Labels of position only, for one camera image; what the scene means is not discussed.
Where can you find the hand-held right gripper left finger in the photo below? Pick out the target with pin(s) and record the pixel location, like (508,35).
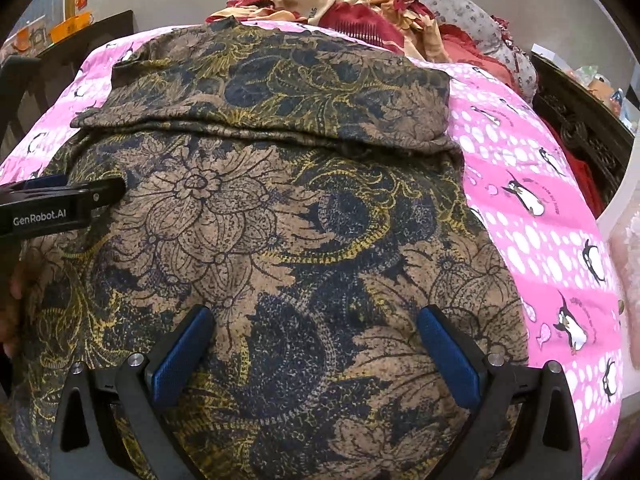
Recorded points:
(180,355)

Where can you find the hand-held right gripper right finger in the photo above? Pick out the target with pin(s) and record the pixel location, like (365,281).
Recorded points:
(450,355)

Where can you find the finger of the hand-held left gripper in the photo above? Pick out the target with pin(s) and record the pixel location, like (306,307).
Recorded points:
(107,192)

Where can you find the brown floral shirt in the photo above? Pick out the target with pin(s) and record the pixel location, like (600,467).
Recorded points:
(280,240)

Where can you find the person's left hand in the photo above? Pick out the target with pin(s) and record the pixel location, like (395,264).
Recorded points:
(12,305)

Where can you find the pink penguin print blanket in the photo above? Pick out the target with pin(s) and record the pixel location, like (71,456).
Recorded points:
(540,220)

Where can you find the orange box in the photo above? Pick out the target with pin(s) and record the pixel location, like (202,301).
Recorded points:
(72,27)

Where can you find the dark wooden side table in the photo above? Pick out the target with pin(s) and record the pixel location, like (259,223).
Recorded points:
(575,115)

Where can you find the red and yellow floral blanket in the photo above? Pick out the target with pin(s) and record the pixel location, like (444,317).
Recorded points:
(360,15)

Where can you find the white box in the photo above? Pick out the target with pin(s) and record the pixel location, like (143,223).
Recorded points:
(545,52)

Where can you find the grey floral pillow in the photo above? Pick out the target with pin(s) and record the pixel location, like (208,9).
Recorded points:
(450,5)

